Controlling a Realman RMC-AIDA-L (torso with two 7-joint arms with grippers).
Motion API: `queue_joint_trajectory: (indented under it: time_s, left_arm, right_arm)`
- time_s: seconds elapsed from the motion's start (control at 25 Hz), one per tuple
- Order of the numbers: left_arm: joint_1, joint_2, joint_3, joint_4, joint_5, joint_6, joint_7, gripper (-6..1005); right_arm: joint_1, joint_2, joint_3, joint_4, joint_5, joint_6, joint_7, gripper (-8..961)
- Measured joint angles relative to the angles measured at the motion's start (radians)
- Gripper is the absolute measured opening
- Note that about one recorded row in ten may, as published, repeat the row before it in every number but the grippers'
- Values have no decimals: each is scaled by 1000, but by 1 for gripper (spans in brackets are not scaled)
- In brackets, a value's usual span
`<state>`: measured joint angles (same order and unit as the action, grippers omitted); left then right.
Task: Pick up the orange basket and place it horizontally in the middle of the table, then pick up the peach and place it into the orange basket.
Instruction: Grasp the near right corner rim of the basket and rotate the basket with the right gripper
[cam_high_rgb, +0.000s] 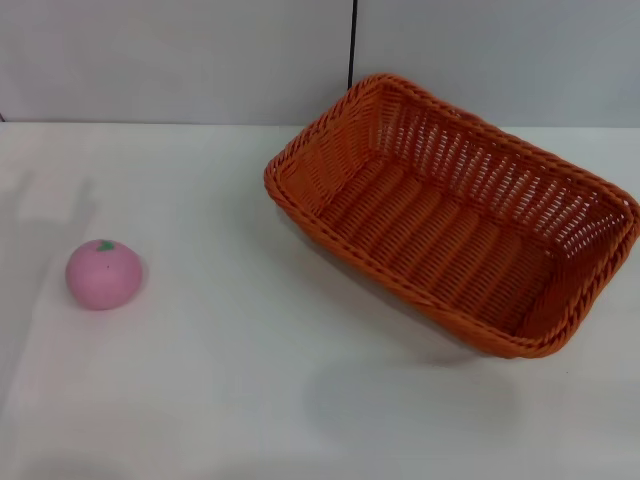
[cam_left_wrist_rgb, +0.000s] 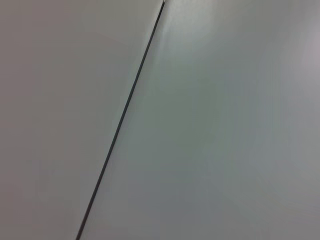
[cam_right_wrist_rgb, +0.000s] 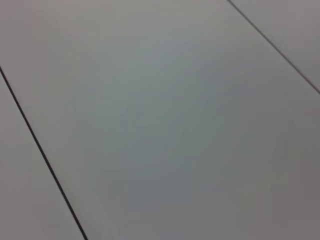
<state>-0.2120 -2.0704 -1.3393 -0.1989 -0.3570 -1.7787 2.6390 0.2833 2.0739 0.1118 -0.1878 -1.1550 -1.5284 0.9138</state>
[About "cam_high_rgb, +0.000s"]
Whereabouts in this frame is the pink peach toy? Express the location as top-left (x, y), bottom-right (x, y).
top-left (65, 238), bottom-right (144, 312)

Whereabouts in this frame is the orange woven plastic basket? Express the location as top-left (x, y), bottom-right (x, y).
top-left (263, 72), bottom-right (640, 361)

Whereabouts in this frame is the black vertical wall strip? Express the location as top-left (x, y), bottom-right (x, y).
top-left (346, 0), bottom-right (362, 87)

